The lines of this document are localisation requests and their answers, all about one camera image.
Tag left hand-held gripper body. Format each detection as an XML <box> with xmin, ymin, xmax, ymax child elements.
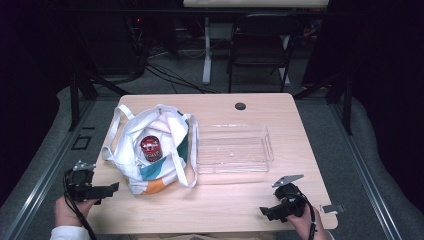
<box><xmin>64</xmin><ymin>160</ymin><xmax>108</xmax><ymax>203</ymax></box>

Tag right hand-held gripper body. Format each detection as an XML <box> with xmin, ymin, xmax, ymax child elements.
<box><xmin>271</xmin><ymin>174</ymin><xmax>308</xmax><ymax>218</ymax></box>

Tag white tote bag colour patches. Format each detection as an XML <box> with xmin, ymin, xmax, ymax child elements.
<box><xmin>101</xmin><ymin>104</ymin><xmax>200</xmax><ymax>196</ymax></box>

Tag red can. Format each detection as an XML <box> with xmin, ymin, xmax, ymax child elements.
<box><xmin>139</xmin><ymin>135</ymin><xmax>164</xmax><ymax>163</ymax></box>

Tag clear plastic tray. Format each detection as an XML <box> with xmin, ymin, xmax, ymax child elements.
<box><xmin>195</xmin><ymin>123</ymin><xmax>275</xmax><ymax>175</ymax></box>

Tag person's right hand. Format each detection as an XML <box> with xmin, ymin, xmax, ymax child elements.
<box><xmin>286</xmin><ymin>207</ymin><xmax>328</xmax><ymax>240</ymax></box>

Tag person's left hand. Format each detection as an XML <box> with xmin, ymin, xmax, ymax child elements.
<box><xmin>54</xmin><ymin>195</ymin><xmax>98</xmax><ymax>228</ymax></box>

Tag black folding chair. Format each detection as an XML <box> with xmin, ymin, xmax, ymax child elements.
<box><xmin>227</xmin><ymin>13</ymin><xmax>305</xmax><ymax>94</ymax></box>

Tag white desk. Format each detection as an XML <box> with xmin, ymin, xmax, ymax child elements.
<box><xmin>182</xmin><ymin>0</ymin><xmax>330</xmax><ymax>86</ymax></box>

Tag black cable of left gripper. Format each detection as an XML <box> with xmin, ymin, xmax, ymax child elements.
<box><xmin>63</xmin><ymin>169</ymin><xmax>98</xmax><ymax>240</ymax></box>

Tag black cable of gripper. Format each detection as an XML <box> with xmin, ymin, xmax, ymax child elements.
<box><xmin>298</xmin><ymin>192</ymin><xmax>318</xmax><ymax>240</ymax></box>
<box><xmin>63</xmin><ymin>169</ymin><xmax>98</xmax><ymax>240</ymax></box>

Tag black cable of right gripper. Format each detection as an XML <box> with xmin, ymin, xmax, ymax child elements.
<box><xmin>298</xmin><ymin>192</ymin><xmax>318</xmax><ymax>240</ymax></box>

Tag black metal frame stand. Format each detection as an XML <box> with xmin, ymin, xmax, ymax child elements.
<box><xmin>67</xmin><ymin>63</ymin><xmax>132</xmax><ymax>132</ymax></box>
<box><xmin>293</xmin><ymin>66</ymin><xmax>355</xmax><ymax>136</ymax></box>

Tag bundle of floor cables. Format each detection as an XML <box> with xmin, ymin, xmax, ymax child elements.
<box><xmin>126</xmin><ymin>19</ymin><xmax>221</xmax><ymax>95</ymax></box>

